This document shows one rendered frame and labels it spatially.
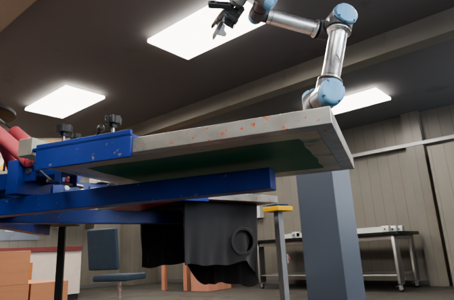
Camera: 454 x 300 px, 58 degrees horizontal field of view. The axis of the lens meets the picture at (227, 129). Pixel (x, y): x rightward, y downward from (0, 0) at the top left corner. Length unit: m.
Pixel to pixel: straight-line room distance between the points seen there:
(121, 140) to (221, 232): 1.18
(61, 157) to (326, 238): 1.14
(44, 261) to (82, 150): 7.13
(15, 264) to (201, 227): 3.12
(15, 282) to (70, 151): 3.83
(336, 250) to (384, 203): 6.52
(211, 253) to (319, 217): 0.57
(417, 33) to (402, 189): 3.93
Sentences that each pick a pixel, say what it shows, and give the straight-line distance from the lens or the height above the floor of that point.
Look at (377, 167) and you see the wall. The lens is 8.41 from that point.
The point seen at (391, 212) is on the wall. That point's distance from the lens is 8.27.
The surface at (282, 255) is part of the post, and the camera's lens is 2.53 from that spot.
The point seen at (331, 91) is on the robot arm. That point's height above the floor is 1.36.
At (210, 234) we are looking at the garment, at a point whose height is 0.79.
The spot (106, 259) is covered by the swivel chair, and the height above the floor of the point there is 0.68.
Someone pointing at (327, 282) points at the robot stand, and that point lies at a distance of 1.86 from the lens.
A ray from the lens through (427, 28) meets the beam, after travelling 4.95.
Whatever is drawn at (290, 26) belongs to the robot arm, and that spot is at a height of 1.78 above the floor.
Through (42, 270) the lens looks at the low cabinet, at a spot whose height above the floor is 0.54.
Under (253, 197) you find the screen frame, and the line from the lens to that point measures 2.20.
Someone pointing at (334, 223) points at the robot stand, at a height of 0.80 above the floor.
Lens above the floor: 0.71
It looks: 16 degrees up
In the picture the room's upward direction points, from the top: 3 degrees counter-clockwise
